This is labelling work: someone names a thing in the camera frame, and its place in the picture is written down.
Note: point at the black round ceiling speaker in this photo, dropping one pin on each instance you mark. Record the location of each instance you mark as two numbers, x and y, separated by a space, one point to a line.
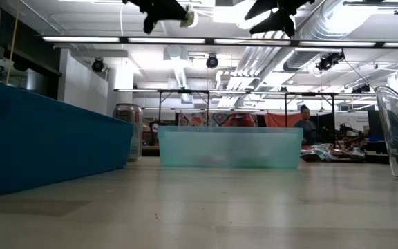
97 65
212 61

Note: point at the silver soda can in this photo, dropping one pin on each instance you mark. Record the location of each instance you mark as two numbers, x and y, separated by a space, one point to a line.
128 131

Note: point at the silver air duct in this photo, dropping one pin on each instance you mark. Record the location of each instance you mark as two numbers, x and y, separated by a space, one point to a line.
323 24

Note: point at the black background robot arm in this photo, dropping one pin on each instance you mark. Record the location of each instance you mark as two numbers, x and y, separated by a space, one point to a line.
349 133

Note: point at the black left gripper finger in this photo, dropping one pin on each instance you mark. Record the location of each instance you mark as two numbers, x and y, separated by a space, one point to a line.
149 26
176 7

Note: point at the green hard candy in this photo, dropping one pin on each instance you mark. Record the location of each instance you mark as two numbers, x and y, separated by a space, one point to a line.
190 19

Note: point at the dark chocolate bar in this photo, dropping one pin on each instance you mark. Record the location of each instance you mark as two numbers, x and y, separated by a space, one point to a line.
352 154
309 157

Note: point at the long ceiling light strip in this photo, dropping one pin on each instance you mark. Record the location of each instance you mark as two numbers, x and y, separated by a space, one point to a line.
166 40

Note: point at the black frame table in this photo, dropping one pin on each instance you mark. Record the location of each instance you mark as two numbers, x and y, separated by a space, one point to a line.
183 91
309 93

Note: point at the translucent green plastic basket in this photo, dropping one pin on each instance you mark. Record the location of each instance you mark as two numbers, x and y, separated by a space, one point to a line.
230 148

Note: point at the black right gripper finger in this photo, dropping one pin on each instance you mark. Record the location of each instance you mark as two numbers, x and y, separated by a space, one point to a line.
264 8
278 24

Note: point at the person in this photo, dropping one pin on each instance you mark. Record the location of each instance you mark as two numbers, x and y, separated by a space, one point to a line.
306 128

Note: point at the black ceiling rail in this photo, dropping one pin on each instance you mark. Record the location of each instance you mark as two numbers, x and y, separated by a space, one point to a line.
373 3

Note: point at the colourful patterned banner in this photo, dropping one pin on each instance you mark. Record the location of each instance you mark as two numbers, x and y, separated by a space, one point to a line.
199 119

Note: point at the dark blue plastic basket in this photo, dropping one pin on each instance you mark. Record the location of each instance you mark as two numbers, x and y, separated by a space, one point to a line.
47 145

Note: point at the orange cloth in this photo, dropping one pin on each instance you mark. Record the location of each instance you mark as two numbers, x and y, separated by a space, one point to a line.
278 120

